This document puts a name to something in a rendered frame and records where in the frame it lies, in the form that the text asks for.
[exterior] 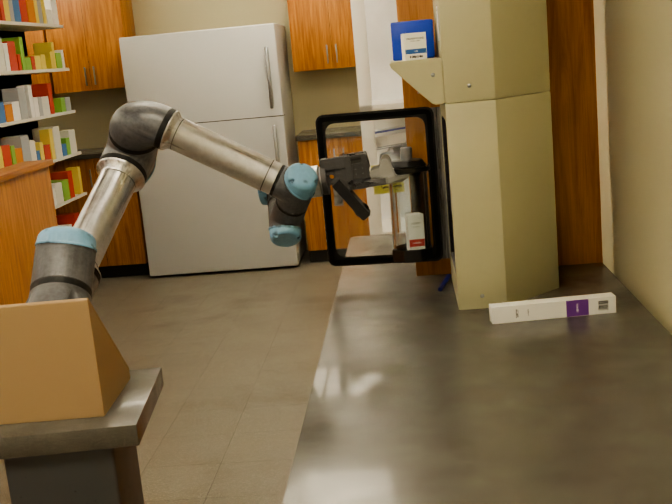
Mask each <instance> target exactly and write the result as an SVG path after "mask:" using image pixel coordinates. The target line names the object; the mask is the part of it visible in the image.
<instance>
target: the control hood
mask: <svg viewBox="0 0 672 504"><path fill-rule="evenodd" d="M389 65H390V67H391V69H392V70H393V71H395V72H396V73H397V74H398V75H399V76H400V77H402V78H403V79H404V80H405V81H406V82H407V83H409V84H410V85H411V86H412V87H413V88H414V89H416V90H417V91H418V92H419V93H420V94H421V95H423V96H424V97H425V98H426V99H427V100H428V101H430V102H431V103H432V104H435V105H439V104H444V103H445V95H444V80H443V65H442V59H441V58H438V57H434V58H427V59H418V60H408V61H403V60H401V61H391V62H390V64H389Z"/></svg>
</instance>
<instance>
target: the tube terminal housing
mask: <svg viewBox="0 0 672 504"><path fill-rule="evenodd" d="M436 6H437V12H438V27H439V42H438V29H437V14H436ZM433 13H434V28H435V43H436V57H438V58H441V59H442V65H443V80H444V95H445V103H444V104H440V112H441V127H442V116H443V117H444V119H445V121H446V132H447V147H448V162H449V177H450V186H451V201H452V221H453V236H454V251H455V266H456V273H455V269H454V265H453V261H452V257H451V250H450V259H451V260H450V263H451V277H452V282H453V286H454V290H455V295H456V299H457V303H458V308H459V310H467V309H482V308H489V304H493V303H503V302H514V301H524V300H527V299H529V298H532V297H535V296H537V295H540V294H543V293H546V292H548V291H551V290H554V289H556V288H559V270H558V248H557V226H556V203H555V181H554V159H553V137H552V115H551V93H550V73H549V51H548V29H547V7H546V0H433Z"/></svg>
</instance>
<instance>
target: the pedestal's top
mask: <svg viewBox="0 0 672 504"><path fill-rule="evenodd" d="M129 373H130V380H129V381H128V383H127V384H126V386H125V387H124V389H123V390H122V391H121V393H120V394H119V396H118V397H117V399H116V400H115V402H114V403H113V405H112V406H111V408H110V409H109V411H108V412H107V413H106V415H105V416H103V417H91V418H79V419H66V420H54V421H41V422H29V423H16V424H4V425H0V459H9V458H19V457H29V456H39V455H49V454H59V453H69V452H79V451H89V450H99V449H109V448H119V447H129V446H139V444H140V442H141V439H142V437H143V434H144V432H145V430H146V427H147V425H148V422H149V420H150V417H151V415H152V412H153V410H154V408H155V405H156V403H157V400H158V398H159V395H160V393H161V390H162V388H163V386H164V383H163V375H162V368H161V367H159V368H149V369H139V370H129Z"/></svg>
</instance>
